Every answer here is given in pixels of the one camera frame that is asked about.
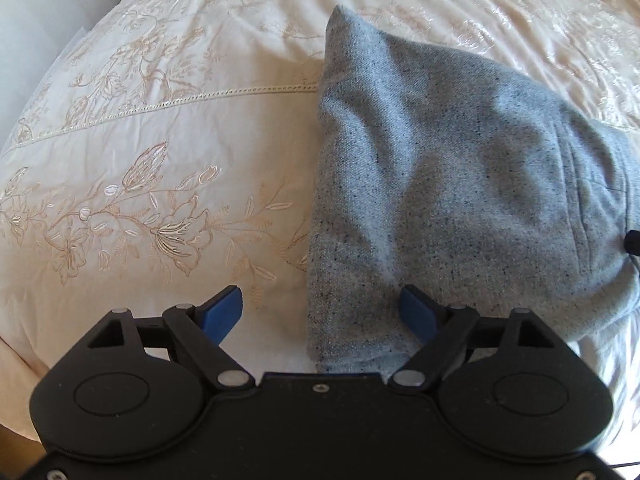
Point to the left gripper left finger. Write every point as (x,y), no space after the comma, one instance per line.
(217,317)

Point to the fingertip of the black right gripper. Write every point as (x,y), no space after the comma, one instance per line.
(632,242)

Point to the grey speckled pants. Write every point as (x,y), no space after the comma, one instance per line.
(455,174)

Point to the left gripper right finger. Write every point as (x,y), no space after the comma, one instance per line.
(422,315)

